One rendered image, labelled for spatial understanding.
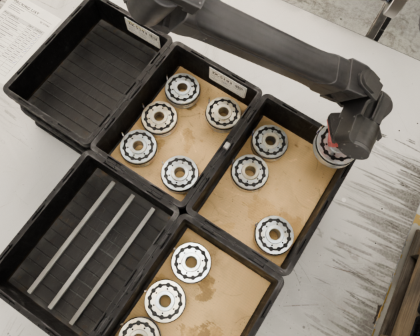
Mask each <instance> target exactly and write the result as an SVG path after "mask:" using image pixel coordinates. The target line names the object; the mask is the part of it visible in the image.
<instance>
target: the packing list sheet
mask: <svg viewBox="0 0 420 336"><path fill-rule="evenodd" d="M60 21H61V19H60V18H58V17H56V16H55V15H53V14H51V13H50V12H48V11H46V10H44V9H42V8H41V7H39V6H37V5H36V4H34V3H32V2H30V1H28V0H7V1H6V3H5V4H4V6H2V8H1V9H0V83H2V84H6V82H8V80H10V78H11V77H12V76H13V75H14V74H15V73H16V72H17V71H18V70H19V69H20V67H21V66H22V65H23V64H24V63H25V62H26V61H27V60H28V59H29V58H30V56H32V54H34V52H36V50H37V49H38V48H39V46H40V45H41V44H42V42H43V41H44V40H45V38H46V37H47V36H48V34H49V33H50V32H51V31H52V30H53V29H54V28H55V26H56V25H57V24H58V23H59V22H60Z"/></svg>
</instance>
